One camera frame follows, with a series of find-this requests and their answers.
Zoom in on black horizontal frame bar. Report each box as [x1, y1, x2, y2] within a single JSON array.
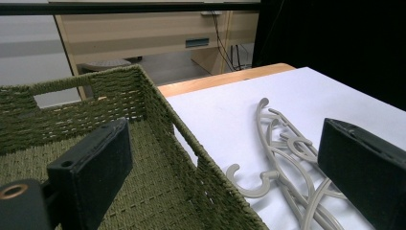
[[0, 2, 261, 16]]

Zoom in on white cabinet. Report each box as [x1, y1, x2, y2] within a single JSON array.
[[0, 0, 81, 108]]

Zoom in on black curtain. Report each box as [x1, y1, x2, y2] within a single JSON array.
[[252, 0, 406, 111]]

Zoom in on grey plastic clothes hanger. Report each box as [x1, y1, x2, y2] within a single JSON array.
[[267, 107, 350, 200], [225, 97, 346, 230]]

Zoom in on green woven basket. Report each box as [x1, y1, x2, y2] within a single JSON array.
[[0, 63, 270, 230]]

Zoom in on white table sheet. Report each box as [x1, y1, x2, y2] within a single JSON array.
[[166, 66, 406, 230]]

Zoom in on black cables under desk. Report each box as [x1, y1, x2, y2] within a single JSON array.
[[210, 11, 254, 73]]

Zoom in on light wooden desk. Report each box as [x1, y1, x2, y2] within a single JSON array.
[[54, 11, 260, 100]]

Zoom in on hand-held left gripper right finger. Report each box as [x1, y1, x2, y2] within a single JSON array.
[[317, 117, 406, 230]]

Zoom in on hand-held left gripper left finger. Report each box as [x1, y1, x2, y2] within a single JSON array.
[[46, 116, 134, 230]]

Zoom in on chair base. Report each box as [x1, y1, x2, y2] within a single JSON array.
[[76, 57, 144, 77]]

